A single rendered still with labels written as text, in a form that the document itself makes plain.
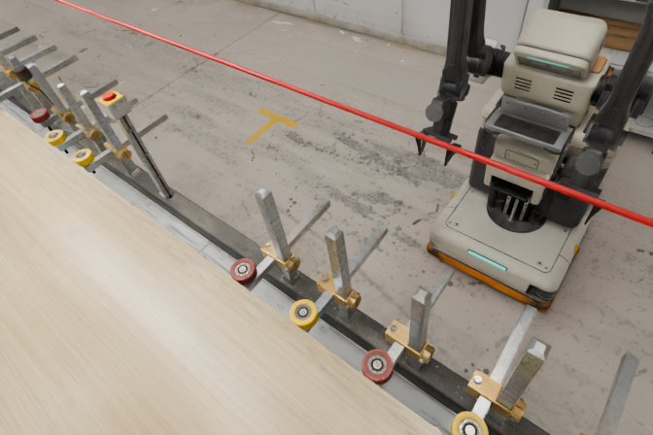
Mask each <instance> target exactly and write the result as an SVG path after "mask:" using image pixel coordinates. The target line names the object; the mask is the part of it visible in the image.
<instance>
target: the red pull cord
mask: <svg viewBox="0 0 653 435"><path fill-rule="evenodd" d="M55 1H57V2H60V3H63V4H65V5H68V6H70V7H73V8H76V9H78V10H81V11H84V12H86V13H89V14H91V15H94V16H97V17H101V18H104V19H106V20H109V21H110V22H113V23H116V24H118V25H121V26H124V27H126V28H129V29H131V30H134V31H137V32H139V33H142V34H145V35H147V36H150V37H153V38H155V39H158V40H160V41H162V42H165V43H167V44H170V45H173V46H175V47H178V48H180V49H183V50H187V51H190V52H193V53H195V54H198V55H200V56H203V57H206V58H208V59H211V60H214V61H216V62H219V63H221V64H223V65H226V66H228V67H231V68H234V69H236V70H239V71H241V72H244V73H247V74H249V75H252V76H255V77H257V78H260V79H263V80H265V81H268V82H270V83H273V84H276V85H279V86H282V87H284V88H287V89H289V90H292V91H295V92H297V93H300V94H303V95H305V96H308V97H310V98H313V99H316V100H318V101H321V102H324V103H326V104H329V105H330V106H333V107H336V108H338V109H341V110H344V111H346V112H349V113H352V114H354V115H357V116H359V117H364V118H366V119H369V120H372V121H374V122H377V123H379V124H382V125H385V126H387V127H390V128H392V129H394V130H397V131H399V132H402V133H405V134H407V135H410V136H413V137H415V138H418V139H420V140H423V141H426V142H428V143H431V144H434V145H436V146H439V147H442V148H443V149H446V150H448V151H453V152H455V153H458V154H461V155H463V156H466V157H468V158H471V159H474V160H476V161H479V162H482V163H484V164H487V165H489V166H492V167H495V168H497V169H500V170H502V171H504V172H507V173H509V174H512V175H515V176H517V177H520V178H523V179H525V180H528V181H530V182H533V183H536V184H540V185H543V186H545V187H548V188H551V189H553V190H556V191H558V192H561V193H563V194H565V195H568V196H571V197H573V198H576V199H578V200H581V201H584V202H586V203H589V204H592V205H594V206H597V207H599V208H602V209H605V210H607V211H610V212H612V213H614V214H617V215H619V216H622V217H625V218H629V219H632V220H634V221H637V222H640V223H642V224H645V225H647V226H650V227H653V219H652V218H649V217H645V216H642V215H640V214H637V213H634V212H632V211H629V210H626V209H624V208H621V207H618V206H615V205H613V204H610V203H607V202H605V201H602V200H600V199H598V198H595V197H592V196H590V195H587V194H584V193H582V192H579V191H576V190H573V189H571V188H568V187H565V186H563V185H560V184H556V183H553V182H550V181H548V180H545V179H542V178H541V177H538V176H535V175H532V174H530V173H527V172H524V171H522V170H519V169H516V168H514V167H511V166H508V165H506V164H503V163H500V162H498V161H495V160H493V159H490V158H488V157H485V156H482V155H480V154H477V153H474V152H472V151H467V150H465V149H462V148H459V147H456V146H454V145H451V144H448V143H446V142H443V141H440V140H438V139H435V138H432V137H431V136H428V135H425V134H423V133H420V132H417V131H414V130H412V129H409V128H406V127H404V126H401V125H398V124H396V123H393V122H390V121H388V120H385V119H382V118H380V117H376V116H373V115H371V114H368V113H365V112H363V111H360V110H357V109H355V108H352V107H349V106H347V105H344V104H341V103H339V102H336V101H333V100H330V99H328V98H325V97H323V96H321V95H318V94H315V93H313V92H310V91H307V90H305V89H302V88H299V87H297V86H294V85H291V84H287V83H284V82H281V81H279V80H276V79H273V78H271V77H268V76H265V75H263V74H261V73H258V72H256V71H253V70H250V69H247V68H245V67H242V66H239V65H237V64H234V63H231V62H229V61H226V60H223V59H221V58H218V57H215V56H214V55H211V54H208V53H205V52H203V51H200V50H196V49H193V48H190V47H188V46H185V45H182V44H180V43H177V42H174V41H172V40H169V39H166V38H163V37H161V36H158V35H155V34H154V33H151V32H148V31H146V30H143V29H140V28H138V27H135V26H132V25H129V24H127V23H124V22H121V21H119V20H116V19H113V18H111V17H106V16H104V15H101V14H98V13H97V12H94V11H91V10H88V9H86V8H83V7H80V6H78V5H75V4H72V3H70V2H67V1H64V0H55Z"/></svg>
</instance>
